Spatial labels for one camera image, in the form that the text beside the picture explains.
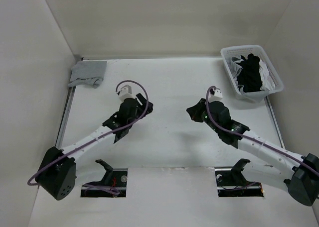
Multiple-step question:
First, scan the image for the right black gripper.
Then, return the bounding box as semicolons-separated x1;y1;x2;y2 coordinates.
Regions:
186;98;221;133

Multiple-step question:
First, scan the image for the grey tank top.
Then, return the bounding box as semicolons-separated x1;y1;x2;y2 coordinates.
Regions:
68;60;107;89

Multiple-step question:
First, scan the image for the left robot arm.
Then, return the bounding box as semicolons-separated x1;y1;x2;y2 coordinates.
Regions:
34;93;153;201

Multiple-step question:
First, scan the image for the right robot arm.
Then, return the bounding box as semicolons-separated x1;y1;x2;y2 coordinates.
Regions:
186;99;319;206

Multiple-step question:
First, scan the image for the black tank top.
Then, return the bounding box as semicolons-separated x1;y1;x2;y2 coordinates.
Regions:
237;53;262;93

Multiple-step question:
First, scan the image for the white tank top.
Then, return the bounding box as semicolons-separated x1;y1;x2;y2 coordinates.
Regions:
259;60;276;91

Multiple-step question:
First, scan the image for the light grey garment in basket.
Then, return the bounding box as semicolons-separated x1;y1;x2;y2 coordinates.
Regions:
230;56;244;80

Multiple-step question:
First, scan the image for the white plastic basket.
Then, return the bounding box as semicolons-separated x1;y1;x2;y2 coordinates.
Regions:
220;45;284;103

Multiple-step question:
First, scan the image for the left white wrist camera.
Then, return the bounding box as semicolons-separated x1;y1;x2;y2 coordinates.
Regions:
118;85;133;101

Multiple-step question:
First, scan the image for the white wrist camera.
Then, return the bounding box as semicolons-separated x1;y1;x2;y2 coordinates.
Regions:
118;85;133;101
208;86;223;103

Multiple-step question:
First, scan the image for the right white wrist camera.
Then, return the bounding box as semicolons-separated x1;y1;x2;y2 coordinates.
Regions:
208;86;223;103

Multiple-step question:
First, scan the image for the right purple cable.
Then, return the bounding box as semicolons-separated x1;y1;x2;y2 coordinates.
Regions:
206;85;319;178

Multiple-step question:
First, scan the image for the metal table edge rail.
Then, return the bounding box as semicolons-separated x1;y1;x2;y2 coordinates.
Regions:
49;54;85;167

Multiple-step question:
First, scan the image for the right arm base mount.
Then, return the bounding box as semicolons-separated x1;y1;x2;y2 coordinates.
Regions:
215;159;264;198

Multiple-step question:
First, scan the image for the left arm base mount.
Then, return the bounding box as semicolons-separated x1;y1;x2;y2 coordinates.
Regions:
80;159;128;198

